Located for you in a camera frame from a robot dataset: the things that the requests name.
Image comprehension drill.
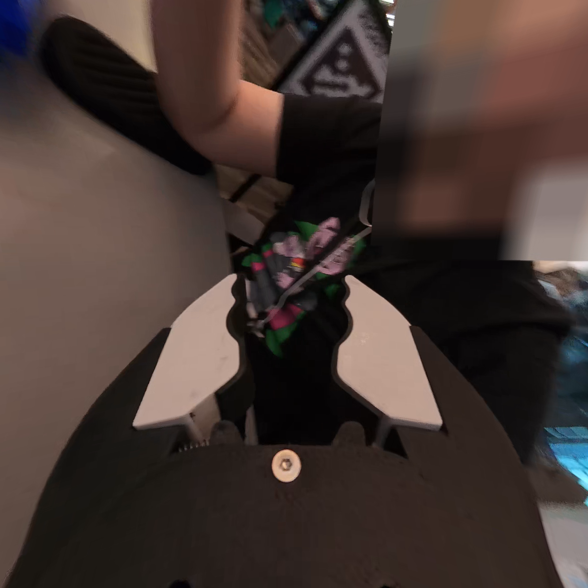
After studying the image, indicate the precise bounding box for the person's right forearm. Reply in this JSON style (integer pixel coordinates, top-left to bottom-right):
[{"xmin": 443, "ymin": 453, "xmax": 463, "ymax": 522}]
[{"xmin": 149, "ymin": 0, "xmax": 286, "ymax": 177}]

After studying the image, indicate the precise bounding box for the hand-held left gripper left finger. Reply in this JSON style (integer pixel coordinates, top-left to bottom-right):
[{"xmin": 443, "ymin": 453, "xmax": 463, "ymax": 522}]
[{"xmin": 132, "ymin": 273, "xmax": 254, "ymax": 444}]

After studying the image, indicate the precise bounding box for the black white triangle sign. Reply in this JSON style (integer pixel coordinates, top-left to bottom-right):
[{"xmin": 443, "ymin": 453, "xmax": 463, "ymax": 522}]
[{"xmin": 273, "ymin": 0, "xmax": 391, "ymax": 103}]

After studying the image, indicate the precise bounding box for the blue plastic bin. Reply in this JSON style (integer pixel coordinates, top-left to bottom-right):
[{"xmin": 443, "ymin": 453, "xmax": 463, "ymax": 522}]
[{"xmin": 0, "ymin": 0, "xmax": 53, "ymax": 62}]

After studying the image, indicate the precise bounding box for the black wrist rest pad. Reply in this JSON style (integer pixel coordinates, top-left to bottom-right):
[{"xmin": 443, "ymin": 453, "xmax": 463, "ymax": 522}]
[{"xmin": 40, "ymin": 16, "xmax": 214, "ymax": 176}]

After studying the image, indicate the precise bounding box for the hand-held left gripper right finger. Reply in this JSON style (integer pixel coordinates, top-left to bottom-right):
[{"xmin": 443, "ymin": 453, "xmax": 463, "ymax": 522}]
[{"xmin": 332, "ymin": 274, "xmax": 444, "ymax": 447}]

